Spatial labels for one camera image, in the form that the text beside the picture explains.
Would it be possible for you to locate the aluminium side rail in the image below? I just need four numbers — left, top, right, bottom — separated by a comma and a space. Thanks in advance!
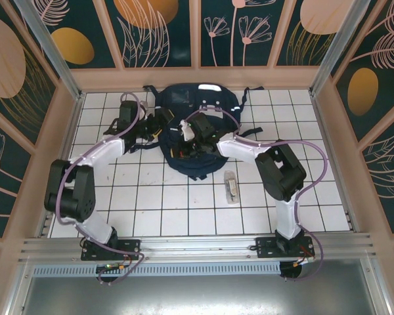
35, 93, 86, 239
310, 93, 361, 232

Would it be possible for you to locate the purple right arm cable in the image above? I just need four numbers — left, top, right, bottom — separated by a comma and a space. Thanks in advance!
183, 106, 329, 283

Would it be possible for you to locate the grey slotted cable duct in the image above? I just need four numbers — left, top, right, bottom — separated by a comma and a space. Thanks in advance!
32, 261, 282, 277

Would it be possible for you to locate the small green circuit board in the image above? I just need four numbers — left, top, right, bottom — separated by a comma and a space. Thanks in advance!
97, 263, 125, 273

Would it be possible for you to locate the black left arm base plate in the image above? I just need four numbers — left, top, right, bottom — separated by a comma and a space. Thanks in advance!
80, 238, 142, 262

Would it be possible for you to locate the steel sheet panel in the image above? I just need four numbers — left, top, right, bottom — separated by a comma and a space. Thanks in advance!
6, 259, 391, 315

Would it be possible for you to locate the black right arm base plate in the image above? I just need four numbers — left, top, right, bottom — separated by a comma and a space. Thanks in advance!
255, 236, 316, 260

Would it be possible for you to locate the navy blue backpack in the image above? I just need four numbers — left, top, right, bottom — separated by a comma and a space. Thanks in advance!
142, 81, 265, 182

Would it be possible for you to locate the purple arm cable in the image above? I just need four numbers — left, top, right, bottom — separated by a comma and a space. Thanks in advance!
183, 106, 329, 283
54, 91, 146, 285

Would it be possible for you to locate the aluminium mounting rail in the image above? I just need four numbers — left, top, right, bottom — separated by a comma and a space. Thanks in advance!
18, 232, 378, 263

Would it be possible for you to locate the clear plastic supplies bag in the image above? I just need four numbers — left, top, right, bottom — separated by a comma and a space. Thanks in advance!
223, 168, 240, 205

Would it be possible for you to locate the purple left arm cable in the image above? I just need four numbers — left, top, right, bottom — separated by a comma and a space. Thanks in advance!
54, 91, 146, 285

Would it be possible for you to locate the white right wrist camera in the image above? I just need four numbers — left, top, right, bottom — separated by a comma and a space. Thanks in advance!
178, 119, 197, 142

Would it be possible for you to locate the aluminium corner post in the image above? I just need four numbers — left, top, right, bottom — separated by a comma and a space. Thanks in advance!
13, 0, 85, 101
309, 0, 380, 96

